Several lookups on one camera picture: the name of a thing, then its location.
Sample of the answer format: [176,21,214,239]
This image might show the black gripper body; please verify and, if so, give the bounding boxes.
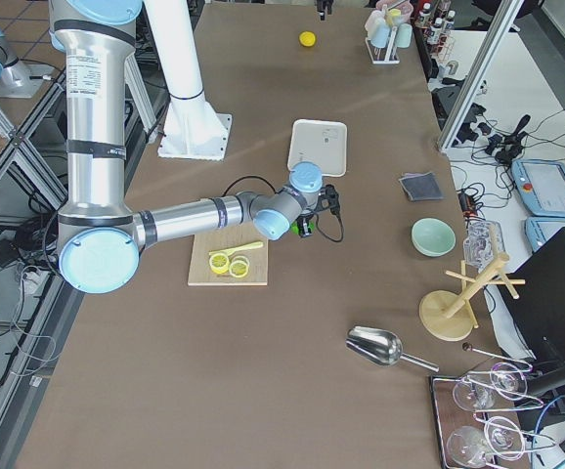
[295,184,341,238]
[316,0,332,21]

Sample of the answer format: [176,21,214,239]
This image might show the yellow lemon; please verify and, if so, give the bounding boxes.
[298,30,317,48]

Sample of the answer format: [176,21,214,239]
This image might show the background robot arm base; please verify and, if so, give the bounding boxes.
[0,29,63,99]

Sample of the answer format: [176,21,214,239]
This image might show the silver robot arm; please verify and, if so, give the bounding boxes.
[49,1,334,294]

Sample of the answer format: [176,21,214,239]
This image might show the white rabbit tray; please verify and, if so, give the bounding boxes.
[287,119,347,177]

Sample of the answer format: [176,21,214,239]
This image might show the wine glass rack tray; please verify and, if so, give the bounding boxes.
[430,371,555,468]

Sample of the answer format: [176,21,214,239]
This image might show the cream white cup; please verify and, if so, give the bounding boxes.
[365,10,385,38]

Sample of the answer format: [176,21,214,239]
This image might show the light blue cup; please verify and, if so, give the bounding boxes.
[369,23,391,49]

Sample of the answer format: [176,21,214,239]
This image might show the yellow cup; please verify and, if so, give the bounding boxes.
[388,9,404,26]

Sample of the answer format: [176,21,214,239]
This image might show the grey green cup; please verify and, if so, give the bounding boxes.
[395,23,413,49]

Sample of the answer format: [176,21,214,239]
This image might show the grey cloth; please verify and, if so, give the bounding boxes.
[399,172,444,201]

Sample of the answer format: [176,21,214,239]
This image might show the mint green bowl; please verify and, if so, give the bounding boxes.
[411,218,456,257]

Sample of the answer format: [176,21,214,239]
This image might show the yellow plastic knife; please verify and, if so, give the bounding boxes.
[208,240,264,256]

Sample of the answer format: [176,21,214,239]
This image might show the bottle rack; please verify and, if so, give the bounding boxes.
[414,0,456,64]

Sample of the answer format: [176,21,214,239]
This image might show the upper lemon slice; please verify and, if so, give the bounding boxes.
[208,252,230,275]

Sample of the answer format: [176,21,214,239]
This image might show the bamboo cutting board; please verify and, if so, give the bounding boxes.
[188,224,268,286]

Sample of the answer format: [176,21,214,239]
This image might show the steel scoop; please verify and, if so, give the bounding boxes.
[346,325,439,373]

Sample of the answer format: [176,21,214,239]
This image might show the wooden mug tree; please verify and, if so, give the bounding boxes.
[419,251,526,341]

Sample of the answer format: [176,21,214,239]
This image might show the small metal spoon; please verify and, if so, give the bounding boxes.
[461,342,508,361]

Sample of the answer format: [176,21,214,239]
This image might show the lower blue teach pendant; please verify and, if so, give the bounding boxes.
[524,217,565,252]

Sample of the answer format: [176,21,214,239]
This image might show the blue teach pendant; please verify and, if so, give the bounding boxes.
[510,159,565,218]
[524,217,565,252]

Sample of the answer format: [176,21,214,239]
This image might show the upper blue teach pendant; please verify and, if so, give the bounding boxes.
[510,159,565,218]

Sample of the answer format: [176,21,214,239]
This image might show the black monitor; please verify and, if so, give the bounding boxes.
[502,228,565,362]

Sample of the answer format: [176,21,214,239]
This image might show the upper left wine glass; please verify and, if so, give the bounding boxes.
[453,378,495,412]

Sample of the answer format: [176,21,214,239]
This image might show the upper right wine glass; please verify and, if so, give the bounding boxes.
[490,362,528,401]

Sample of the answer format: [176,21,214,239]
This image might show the lower left wine glass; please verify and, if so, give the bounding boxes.
[447,426,493,468]

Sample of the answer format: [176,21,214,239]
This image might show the lower right wine glass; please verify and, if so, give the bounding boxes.
[484,415,525,461]

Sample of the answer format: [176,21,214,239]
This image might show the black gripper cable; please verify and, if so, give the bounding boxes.
[225,175,346,244]

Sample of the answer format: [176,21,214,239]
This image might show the white wire cup rack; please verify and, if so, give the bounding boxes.
[365,36,400,64]

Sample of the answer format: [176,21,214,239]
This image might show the aluminium frame post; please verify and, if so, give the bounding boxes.
[437,0,524,153]

